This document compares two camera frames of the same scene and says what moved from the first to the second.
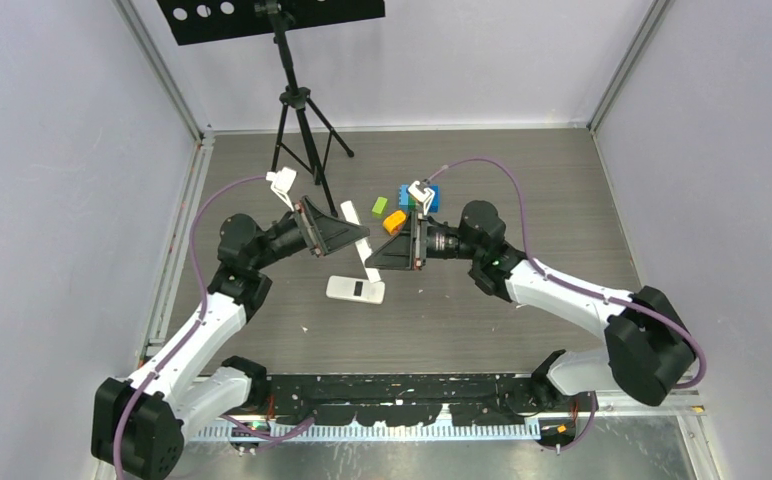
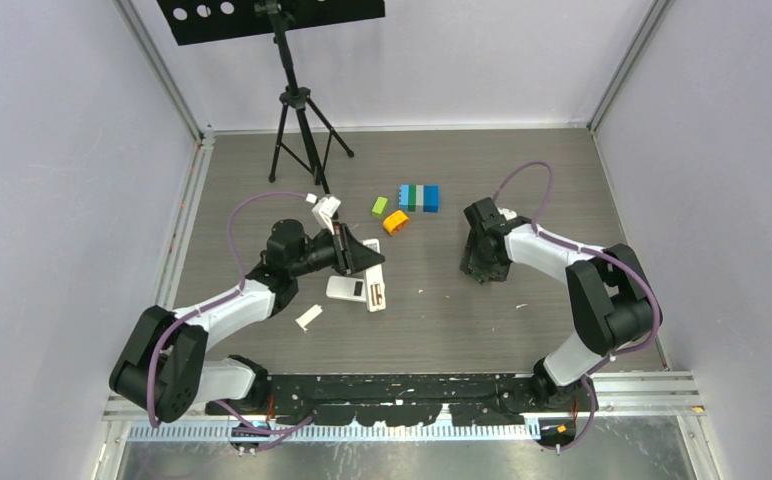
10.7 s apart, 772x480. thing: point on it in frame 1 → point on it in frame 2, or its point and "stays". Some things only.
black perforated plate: (193, 21) stays
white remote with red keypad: (355, 288) stays
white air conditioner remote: (364, 246) → (374, 281)
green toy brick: (379, 207) stays
